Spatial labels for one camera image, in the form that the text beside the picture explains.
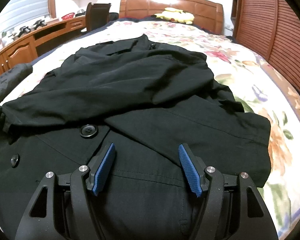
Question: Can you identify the black buttoned coat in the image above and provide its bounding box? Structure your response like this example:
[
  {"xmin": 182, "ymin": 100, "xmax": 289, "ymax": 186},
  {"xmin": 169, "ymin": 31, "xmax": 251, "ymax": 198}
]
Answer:
[{"xmin": 0, "ymin": 34, "xmax": 272, "ymax": 240}]

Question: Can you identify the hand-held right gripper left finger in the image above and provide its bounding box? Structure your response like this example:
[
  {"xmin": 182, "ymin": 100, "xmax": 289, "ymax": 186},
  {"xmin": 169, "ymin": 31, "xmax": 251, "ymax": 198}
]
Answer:
[{"xmin": 14, "ymin": 142, "xmax": 116, "ymax": 240}]

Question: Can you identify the grey window blind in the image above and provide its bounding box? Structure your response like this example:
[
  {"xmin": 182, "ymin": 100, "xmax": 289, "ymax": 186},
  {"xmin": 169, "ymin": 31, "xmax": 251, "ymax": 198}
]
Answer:
[{"xmin": 0, "ymin": 0, "xmax": 50, "ymax": 28}]

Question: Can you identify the yellow plush toy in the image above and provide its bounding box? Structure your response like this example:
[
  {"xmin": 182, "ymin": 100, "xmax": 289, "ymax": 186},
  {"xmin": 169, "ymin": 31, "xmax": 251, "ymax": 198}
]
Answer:
[{"xmin": 154, "ymin": 7, "xmax": 195, "ymax": 25}]

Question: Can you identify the dark wooden chair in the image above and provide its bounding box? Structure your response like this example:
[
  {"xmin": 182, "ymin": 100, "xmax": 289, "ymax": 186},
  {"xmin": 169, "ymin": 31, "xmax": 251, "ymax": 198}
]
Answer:
[{"xmin": 81, "ymin": 2, "xmax": 112, "ymax": 33}]

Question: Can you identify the black gripper stand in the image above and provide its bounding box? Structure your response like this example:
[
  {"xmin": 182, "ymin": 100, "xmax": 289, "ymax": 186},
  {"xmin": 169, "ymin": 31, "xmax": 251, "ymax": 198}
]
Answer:
[
  {"xmin": 32, "ymin": 19, "xmax": 47, "ymax": 29},
  {"xmin": 16, "ymin": 26, "xmax": 30, "ymax": 38}
]

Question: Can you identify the wooden desk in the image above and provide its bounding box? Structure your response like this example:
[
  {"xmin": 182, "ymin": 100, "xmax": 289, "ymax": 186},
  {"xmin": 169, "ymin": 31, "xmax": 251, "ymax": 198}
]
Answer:
[{"xmin": 0, "ymin": 15, "xmax": 88, "ymax": 80}]

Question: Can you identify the wooden bed headboard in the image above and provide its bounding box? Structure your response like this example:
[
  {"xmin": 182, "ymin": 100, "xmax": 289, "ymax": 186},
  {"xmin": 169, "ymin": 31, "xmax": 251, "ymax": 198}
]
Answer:
[{"xmin": 119, "ymin": 0, "xmax": 225, "ymax": 34}]

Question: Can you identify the floral blanket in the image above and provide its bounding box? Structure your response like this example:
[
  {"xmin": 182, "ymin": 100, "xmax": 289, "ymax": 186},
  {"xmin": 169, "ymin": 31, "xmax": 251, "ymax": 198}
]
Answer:
[{"xmin": 0, "ymin": 20, "xmax": 300, "ymax": 235}]

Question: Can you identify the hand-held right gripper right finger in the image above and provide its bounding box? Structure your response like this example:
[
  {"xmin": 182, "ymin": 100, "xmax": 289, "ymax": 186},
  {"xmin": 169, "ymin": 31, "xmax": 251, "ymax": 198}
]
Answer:
[{"xmin": 178, "ymin": 144, "xmax": 277, "ymax": 240}]

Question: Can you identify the dark grey cloth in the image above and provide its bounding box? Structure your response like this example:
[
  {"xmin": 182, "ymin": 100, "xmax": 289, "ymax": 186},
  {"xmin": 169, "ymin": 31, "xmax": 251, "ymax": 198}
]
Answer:
[{"xmin": 0, "ymin": 64, "xmax": 33, "ymax": 100}]

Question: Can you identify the wooden louvered wardrobe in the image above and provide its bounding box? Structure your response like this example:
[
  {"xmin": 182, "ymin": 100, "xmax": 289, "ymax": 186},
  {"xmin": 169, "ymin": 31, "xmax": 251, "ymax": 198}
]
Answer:
[{"xmin": 232, "ymin": 0, "xmax": 300, "ymax": 105}]

